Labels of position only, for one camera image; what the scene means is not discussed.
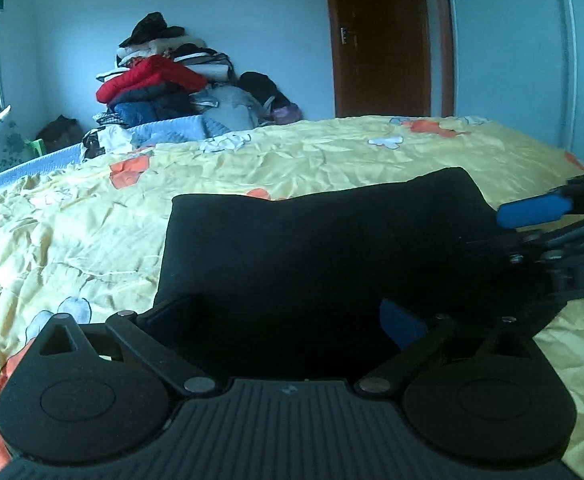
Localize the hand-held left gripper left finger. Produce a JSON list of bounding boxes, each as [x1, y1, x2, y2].
[[35, 295, 219, 400]]

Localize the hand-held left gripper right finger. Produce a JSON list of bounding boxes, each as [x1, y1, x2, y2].
[[354, 298, 535, 404]]

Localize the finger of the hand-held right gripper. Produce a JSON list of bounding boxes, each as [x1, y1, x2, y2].
[[496, 167, 584, 229], [464, 212, 584, 267]]

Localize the black pants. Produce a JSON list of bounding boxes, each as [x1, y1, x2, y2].
[[153, 166, 573, 386]]

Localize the yellow floral bedspread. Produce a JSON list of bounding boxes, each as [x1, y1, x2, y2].
[[0, 115, 584, 480]]

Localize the white wardrobe with flower decals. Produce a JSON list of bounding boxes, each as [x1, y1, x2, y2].
[[444, 0, 584, 173]]

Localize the black and white patterned cloth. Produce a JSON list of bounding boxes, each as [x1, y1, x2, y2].
[[81, 125, 134, 159]]

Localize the light blue quilt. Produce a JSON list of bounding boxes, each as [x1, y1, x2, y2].
[[0, 114, 209, 194]]

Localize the navy blue jacket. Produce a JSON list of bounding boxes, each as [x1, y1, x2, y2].
[[106, 91, 199, 129]]

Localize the dark bag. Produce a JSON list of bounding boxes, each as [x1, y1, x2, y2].
[[35, 114, 84, 154]]

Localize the green plastic chair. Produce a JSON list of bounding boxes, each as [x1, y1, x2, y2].
[[0, 138, 48, 177]]

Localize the grey garment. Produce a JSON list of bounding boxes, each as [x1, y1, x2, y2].
[[192, 85, 269, 134]]

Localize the brown wooden door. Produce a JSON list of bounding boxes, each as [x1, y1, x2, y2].
[[323, 0, 454, 119]]

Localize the purple cloth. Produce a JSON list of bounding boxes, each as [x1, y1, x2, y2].
[[271, 103, 303, 124]]

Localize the red jacket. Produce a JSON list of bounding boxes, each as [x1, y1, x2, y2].
[[95, 55, 208, 105]]

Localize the black rounded cloth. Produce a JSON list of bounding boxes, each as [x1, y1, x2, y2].
[[238, 71, 290, 111]]

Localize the striped folded clothes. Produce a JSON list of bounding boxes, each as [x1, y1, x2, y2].
[[171, 42, 238, 84]]

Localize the black garment on clothes pile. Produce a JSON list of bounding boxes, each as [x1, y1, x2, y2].
[[119, 11, 186, 47]]

